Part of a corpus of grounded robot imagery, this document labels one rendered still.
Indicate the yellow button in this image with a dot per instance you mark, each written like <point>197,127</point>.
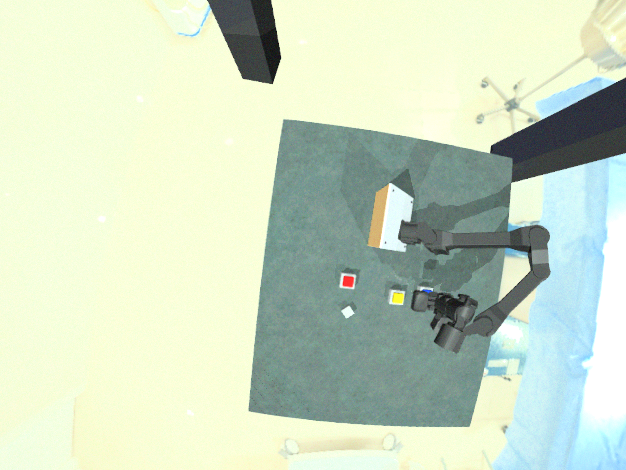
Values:
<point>396,296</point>

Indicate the red button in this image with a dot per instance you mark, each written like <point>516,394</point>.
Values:
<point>347,280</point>

